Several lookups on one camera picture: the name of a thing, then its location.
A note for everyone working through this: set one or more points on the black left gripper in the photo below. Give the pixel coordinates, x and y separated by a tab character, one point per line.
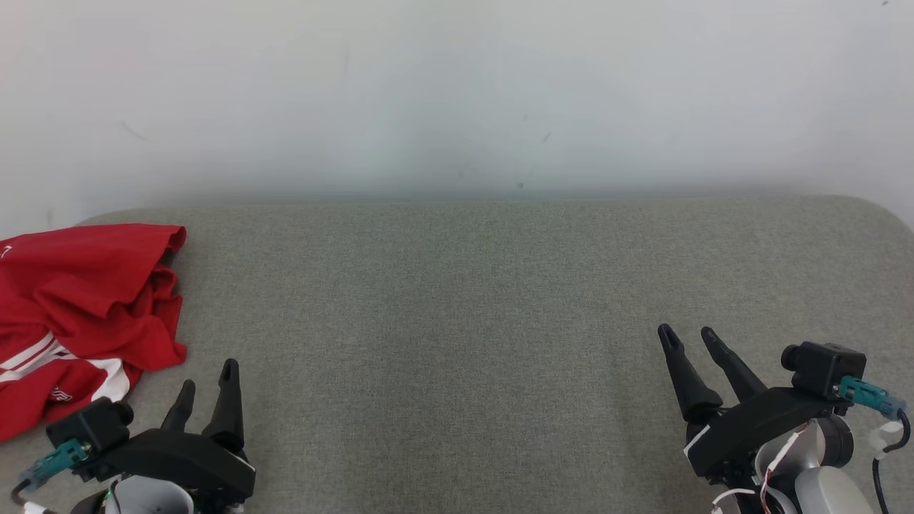
186	460

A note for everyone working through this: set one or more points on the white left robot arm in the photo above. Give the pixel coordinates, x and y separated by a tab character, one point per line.
150	496

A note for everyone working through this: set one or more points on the red Bulls 23 jersey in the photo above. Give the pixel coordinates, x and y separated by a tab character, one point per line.
86	285

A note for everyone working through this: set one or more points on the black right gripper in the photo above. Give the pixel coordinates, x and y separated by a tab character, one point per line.
750	425

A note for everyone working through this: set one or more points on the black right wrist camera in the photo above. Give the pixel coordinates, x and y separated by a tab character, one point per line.
821	368

